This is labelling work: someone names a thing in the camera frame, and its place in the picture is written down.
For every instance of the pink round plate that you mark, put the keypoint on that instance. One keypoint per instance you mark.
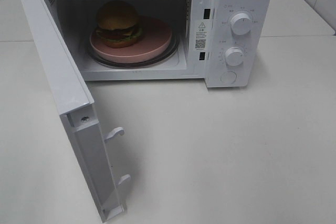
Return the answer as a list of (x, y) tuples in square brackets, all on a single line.
[(154, 40)]

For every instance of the burger with lettuce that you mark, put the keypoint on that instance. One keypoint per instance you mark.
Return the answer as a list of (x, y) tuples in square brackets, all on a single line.
[(118, 24)]

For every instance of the white microwave door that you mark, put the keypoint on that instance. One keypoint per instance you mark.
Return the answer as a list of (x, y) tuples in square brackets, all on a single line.
[(76, 109)]

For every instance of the glass microwave turntable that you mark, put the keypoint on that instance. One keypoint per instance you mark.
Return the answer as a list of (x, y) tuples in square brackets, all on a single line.
[(168, 53)]

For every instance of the round white door button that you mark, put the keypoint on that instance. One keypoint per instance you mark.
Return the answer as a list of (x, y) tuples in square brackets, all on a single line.
[(228, 77)]

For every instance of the lower white timer knob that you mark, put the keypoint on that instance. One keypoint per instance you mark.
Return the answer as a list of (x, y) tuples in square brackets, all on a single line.
[(234, 56)]

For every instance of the white warning label sticker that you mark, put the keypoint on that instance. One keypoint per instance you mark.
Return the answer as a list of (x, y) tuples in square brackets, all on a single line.
[(201, 34)]

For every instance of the white microwave oven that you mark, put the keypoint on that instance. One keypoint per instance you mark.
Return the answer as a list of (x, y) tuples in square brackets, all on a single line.
[(75, 20)]

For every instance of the upper white power knob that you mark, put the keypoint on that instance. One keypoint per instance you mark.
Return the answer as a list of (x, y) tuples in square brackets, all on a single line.
[(241, 22)]

